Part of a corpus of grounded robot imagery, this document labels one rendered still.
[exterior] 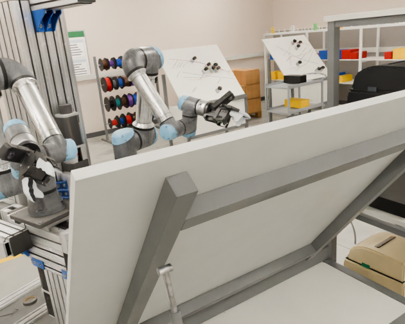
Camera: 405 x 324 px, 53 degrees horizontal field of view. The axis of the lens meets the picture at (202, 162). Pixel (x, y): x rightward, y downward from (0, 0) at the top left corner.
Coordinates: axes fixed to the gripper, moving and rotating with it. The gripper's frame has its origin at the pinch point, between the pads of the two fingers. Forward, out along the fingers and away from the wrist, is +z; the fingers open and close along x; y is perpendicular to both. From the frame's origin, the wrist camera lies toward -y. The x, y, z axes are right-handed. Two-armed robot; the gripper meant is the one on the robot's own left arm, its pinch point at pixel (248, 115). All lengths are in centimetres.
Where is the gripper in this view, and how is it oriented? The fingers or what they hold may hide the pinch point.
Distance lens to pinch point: 180.4
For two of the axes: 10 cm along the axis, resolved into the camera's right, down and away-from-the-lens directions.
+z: 8.4, 2.9, -4.5
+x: -3.2, -4.0, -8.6
